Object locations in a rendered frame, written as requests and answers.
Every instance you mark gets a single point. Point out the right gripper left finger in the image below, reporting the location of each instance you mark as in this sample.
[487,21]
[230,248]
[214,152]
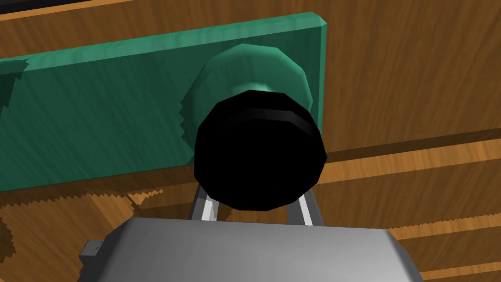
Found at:
[203,209]

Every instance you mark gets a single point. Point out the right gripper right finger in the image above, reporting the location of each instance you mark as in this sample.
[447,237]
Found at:
[305,211]

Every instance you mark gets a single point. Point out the black and green door knob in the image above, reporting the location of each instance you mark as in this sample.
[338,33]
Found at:
[258,152]

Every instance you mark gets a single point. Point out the green knob plate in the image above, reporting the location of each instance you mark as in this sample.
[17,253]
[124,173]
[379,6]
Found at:
[98,117]

